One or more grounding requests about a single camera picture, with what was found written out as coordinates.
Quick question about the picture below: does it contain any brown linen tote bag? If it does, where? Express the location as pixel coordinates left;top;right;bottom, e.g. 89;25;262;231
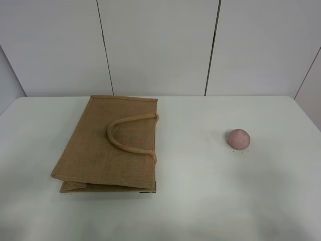
51;95;159;193

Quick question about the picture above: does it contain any pink peach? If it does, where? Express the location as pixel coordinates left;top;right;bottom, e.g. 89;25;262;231
227;129;251;150

